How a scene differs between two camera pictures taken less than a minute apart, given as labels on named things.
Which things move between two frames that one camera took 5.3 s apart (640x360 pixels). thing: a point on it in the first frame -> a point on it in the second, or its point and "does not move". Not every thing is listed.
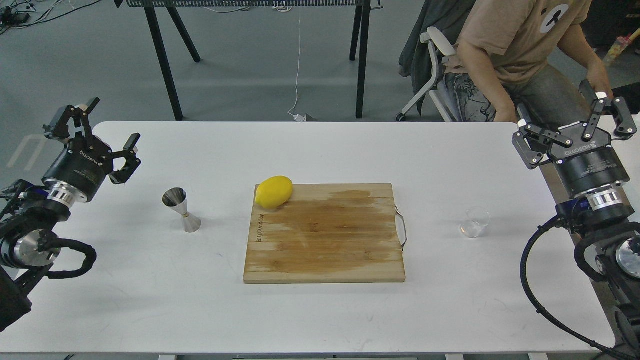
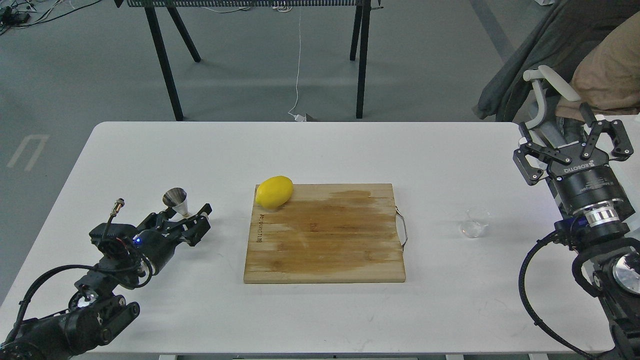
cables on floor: [29, 13] does not move
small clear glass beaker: [476, 219] does not move
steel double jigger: [176, 198] does not move
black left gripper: [85, 162] -> [156, 244]
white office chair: [441, 48] -> [537, 76]
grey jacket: [419, 60] -> [559, 40]
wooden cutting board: [344, 233] does not move
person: [499, 72] -> [607, 77]
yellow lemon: [274, 192] does not move
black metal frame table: [165, 8] does not move
